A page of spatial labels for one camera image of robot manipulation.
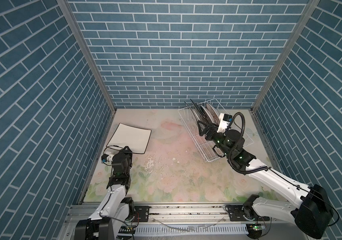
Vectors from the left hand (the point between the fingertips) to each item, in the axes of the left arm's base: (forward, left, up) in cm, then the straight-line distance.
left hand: (130, 144), depth 84 cm
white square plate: (+7, -1, -4) cm, 8 cm away
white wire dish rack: (-13, -41, +15) cm, 46 cm away
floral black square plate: (+15, -42, +8) cm, 46 cm away
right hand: (+2, -39, +18) cm, 43 cm away
